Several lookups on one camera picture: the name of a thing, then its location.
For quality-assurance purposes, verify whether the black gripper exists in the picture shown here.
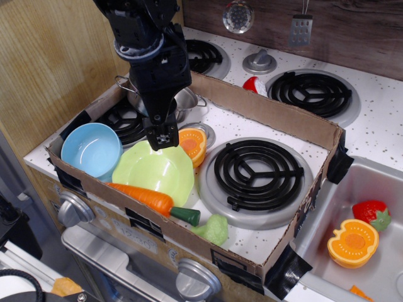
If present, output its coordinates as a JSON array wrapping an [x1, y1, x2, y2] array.
[[130, 25, 191, 150]]

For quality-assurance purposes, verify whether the orange toy carrot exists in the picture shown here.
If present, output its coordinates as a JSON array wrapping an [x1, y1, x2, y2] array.
[[106, 182, 201, 227]]

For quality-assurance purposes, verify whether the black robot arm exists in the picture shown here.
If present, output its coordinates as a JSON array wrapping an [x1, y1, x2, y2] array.
[[95, 1, 191, 150]]

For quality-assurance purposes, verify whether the light green plastic plate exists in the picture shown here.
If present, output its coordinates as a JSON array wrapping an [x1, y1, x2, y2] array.
[[112, 140, 195, 208]]

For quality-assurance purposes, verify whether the orange half on stove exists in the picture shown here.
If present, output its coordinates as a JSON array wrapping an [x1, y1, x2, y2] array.
[[179, 128, 207, 168]]

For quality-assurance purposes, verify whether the silver metal pot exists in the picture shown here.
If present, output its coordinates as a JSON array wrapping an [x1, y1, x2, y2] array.
[[115, 75, 207, 123]]

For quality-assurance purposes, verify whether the front left black burner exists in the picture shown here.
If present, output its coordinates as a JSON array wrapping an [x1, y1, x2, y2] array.
[[96, 97, 145, 148]]

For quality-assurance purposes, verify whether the black burner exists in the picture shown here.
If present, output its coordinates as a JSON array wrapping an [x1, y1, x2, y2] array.
[[186, 40, 231, 80], [266, 69, 361, 128], [96, 97, 145, 148], [197, 138, 314, 230]]

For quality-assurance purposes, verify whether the light blue plastic bowl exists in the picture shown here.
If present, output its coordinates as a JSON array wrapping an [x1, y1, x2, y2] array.
[[60, 123, 123, 182]]

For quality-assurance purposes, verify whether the back left black burner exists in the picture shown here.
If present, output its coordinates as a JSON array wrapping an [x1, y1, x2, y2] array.
[[186, 40, 231, 80]]

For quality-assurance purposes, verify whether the front right black burner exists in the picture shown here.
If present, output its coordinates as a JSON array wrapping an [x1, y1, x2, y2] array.
[[197, 138, 314, 230]]

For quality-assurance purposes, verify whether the red white toy mushroom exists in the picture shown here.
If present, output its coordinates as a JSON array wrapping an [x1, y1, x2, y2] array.
[[242, 76, 268, 97]]

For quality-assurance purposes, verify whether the green toy broccoli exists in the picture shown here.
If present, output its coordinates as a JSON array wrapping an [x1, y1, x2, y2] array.
[[191, 214, 229, 246]]

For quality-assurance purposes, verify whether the silver stovetop knob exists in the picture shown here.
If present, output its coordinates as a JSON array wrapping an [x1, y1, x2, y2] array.
[[242, 50, 277, 75]]

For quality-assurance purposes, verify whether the left silver oven knob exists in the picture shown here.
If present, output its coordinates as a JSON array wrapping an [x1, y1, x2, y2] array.
[[57, 191, 95, 228]]

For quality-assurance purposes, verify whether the silver oven knob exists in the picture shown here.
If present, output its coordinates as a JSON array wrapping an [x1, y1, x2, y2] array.
[[57, 191, 95, 228], [176, 258, 222, 301]]

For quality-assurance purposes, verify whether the brown cardboard fence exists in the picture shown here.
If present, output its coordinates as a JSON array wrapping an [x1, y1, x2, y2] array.
[[48, 74, 344, 301]]

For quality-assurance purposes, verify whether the silver slotted ladle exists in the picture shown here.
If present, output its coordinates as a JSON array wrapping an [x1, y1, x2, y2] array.
[[222, 1, 254, 34]]

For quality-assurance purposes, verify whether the right silver oven knob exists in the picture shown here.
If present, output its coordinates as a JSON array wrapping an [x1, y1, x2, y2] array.
[[176, 258, 222, 301]]

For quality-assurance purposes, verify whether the back right black burner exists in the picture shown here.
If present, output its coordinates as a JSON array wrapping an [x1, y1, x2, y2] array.
[[266, 69, 361, 128]]

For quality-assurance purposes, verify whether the silver slotted spatula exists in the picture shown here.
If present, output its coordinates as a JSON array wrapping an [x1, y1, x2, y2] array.
[[288, 0, 314, 47]]

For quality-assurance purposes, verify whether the silver metal sink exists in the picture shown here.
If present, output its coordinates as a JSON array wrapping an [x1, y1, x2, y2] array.
[[285, 157, 402, 301]]

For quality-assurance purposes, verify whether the orange half in sink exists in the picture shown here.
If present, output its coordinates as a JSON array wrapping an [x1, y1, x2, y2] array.
[[327, 219, 379, 269]]

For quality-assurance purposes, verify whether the red toy strawberry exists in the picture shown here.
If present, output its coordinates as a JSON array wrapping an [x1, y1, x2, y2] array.
[[352, 200, 391, 232]]

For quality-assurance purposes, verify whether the orange toy piece in sink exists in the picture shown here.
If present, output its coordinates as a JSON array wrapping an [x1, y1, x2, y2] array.
[[349, 285, 374, 302]]

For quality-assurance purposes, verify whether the silver oven door handle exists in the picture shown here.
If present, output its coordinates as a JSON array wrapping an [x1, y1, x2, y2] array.
[[61, 226, 183, 301]]

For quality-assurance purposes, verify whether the black cable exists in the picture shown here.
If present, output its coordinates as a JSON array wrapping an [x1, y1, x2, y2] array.
[[0, 269, 44, 302]]

